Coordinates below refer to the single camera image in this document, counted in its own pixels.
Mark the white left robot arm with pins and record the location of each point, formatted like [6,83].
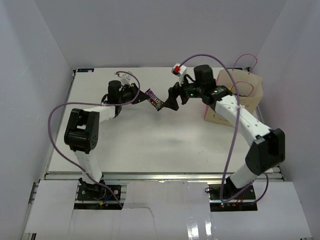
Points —
[82,131]

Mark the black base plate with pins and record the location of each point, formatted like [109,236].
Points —
[100,193]
[214,193]

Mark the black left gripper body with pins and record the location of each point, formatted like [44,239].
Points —
[131,92]

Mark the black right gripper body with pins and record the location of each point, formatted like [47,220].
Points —
[186,91]

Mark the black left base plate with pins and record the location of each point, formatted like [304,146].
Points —
[100,193]

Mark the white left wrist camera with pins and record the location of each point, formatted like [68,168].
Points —
[125,77]

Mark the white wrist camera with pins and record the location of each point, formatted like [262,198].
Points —
[180,71]
[125,77]

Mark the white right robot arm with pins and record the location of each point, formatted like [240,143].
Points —
[266,145]

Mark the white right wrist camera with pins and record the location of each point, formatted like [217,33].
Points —
[180,71]

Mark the beige paper cakes bag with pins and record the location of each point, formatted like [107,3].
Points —
[249,88]

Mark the purple candy bag small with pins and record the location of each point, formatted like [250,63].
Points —
[154,100]

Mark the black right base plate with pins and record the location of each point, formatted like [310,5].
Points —
[214,193]

